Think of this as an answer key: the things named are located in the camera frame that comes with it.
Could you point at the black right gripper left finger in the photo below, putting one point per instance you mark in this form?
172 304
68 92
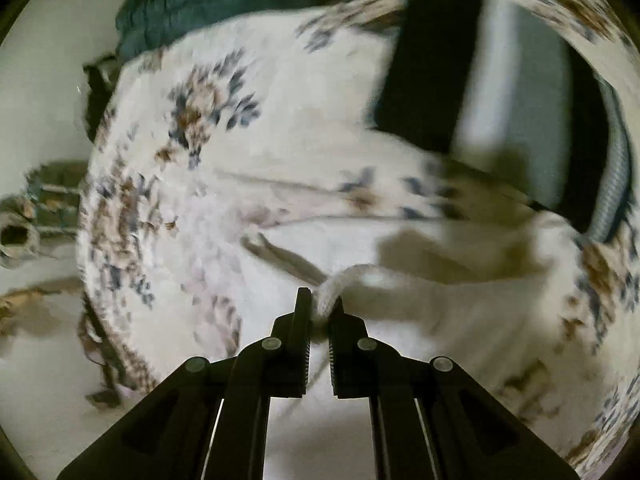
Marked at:
207 420

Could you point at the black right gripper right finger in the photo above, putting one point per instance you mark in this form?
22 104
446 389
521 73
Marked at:
432 420

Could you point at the white small garment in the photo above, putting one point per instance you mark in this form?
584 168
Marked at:
491 296

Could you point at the clothes pile on floor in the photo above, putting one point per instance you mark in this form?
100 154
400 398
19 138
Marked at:
124 374

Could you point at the floral and checked blanket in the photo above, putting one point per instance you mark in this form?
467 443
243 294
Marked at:
266 118

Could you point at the black grey striped garment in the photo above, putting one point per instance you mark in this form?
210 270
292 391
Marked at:
488 84

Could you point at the green wire rack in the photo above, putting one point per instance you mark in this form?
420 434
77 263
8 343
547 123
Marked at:
44 215

